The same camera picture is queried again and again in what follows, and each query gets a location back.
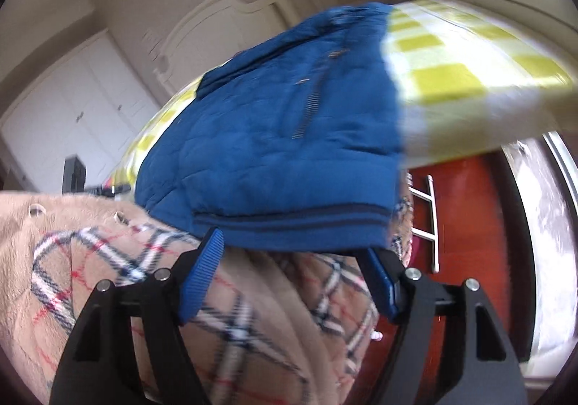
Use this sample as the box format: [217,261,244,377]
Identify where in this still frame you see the metal cabinet handle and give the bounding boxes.
[405,173,441,275]

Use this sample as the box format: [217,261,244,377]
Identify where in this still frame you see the blue quilted jacket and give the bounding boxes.
[134,3,407,252]

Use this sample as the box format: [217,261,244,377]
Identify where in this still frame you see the red wooden cabinet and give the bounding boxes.
[397,139,539,388]

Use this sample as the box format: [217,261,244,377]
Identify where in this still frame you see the white wooden headboard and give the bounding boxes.
[152,0,295,95]

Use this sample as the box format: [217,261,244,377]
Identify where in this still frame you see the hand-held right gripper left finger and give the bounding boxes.
[49,227,227,405]

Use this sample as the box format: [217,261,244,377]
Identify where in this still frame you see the white wardrobe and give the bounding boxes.
[0,32,160,195]

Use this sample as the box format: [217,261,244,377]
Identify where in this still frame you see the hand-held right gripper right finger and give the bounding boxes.
[366,247,529,405]

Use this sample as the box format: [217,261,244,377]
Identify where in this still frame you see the beige plaid robe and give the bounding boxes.
[0,191,414,405]

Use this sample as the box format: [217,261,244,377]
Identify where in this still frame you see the yellow white checked bedsheet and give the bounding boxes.
[108,0,578,189]

